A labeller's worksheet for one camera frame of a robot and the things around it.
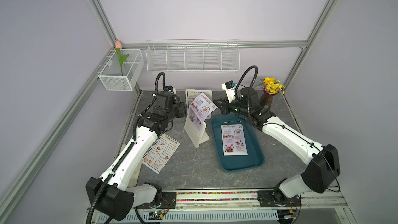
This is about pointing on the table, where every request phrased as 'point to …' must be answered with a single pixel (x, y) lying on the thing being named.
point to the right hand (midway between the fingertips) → (213, 100)
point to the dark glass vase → (266, 100)
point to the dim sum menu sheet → (160, 152)
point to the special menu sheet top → (201, 109)
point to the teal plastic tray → (254, 142)
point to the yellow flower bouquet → (270, 85)
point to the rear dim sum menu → (192, 95)
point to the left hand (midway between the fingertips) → (182, 107)
